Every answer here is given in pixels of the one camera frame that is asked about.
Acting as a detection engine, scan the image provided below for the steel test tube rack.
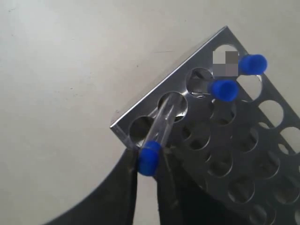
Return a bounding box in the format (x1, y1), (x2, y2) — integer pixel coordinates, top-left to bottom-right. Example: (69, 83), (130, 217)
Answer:
(110, 27), (300, 225)

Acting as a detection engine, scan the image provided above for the blue-capped tube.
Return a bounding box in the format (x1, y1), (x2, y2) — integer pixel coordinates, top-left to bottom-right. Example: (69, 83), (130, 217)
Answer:
(138, 92), (183, 176)
(189, 79), (240, 103)
(238, 54), (268, 75)

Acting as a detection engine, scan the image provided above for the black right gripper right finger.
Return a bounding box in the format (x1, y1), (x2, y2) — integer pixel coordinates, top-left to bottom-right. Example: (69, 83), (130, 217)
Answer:
(154, 148), (249, 225)

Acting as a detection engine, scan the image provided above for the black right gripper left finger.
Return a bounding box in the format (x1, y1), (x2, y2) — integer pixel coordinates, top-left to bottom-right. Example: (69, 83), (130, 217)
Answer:
(47, 149), (138, 225)

